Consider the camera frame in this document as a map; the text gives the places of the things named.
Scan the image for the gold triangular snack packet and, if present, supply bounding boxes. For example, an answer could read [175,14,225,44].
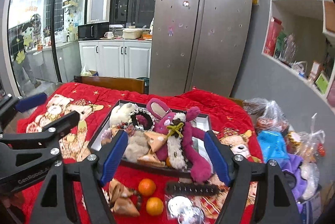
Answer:
[108,179,135,205]

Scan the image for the orange mandarin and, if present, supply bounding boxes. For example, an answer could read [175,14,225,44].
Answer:
[138,179,156,196]
[146,197,164,216]

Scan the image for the purple cloth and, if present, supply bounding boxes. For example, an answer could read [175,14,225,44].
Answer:
[281,153,307,200]

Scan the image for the red teddy bear blanket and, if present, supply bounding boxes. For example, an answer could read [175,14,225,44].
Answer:
[16,82,264,224]

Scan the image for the beige fluffy plush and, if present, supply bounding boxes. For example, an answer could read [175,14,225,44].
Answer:
[124,130,150,163]

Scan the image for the white plush toy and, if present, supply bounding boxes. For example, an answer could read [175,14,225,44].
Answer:
[109,102,139,127]

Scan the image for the blue plastic bag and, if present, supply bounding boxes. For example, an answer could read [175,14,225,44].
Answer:
[257,130,289,163]

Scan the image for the mandarin in tray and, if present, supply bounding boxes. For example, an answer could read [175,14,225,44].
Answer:
[165,157,172,168]

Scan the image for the black lace scrunchie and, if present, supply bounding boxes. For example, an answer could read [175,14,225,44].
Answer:
[129,108,155,130]

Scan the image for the dark brown hair claw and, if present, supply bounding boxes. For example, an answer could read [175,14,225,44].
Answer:
[165,181,220,197]

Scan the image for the clear plastic bag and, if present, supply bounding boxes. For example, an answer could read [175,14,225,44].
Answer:
[242,97,289,133]

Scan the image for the bagged round badges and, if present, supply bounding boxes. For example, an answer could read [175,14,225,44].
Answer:
[165,195,205,224]

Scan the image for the white kitchen cabinet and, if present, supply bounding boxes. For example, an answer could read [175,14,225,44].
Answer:
[79,39,152,79]

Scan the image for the black microwave oven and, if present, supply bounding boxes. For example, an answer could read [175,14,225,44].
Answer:
[78,22,109,41]

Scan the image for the cream plastic basin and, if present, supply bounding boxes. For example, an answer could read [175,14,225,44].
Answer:
[123,28,143,40]

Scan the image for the silver double door fridge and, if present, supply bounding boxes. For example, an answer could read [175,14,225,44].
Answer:
[149,0,252,97]

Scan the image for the brown wooden bead bracelet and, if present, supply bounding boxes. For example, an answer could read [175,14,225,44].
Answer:
[128,188,143,212]

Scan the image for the white wall shelf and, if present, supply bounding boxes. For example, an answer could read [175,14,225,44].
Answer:
[263,0,334,112]

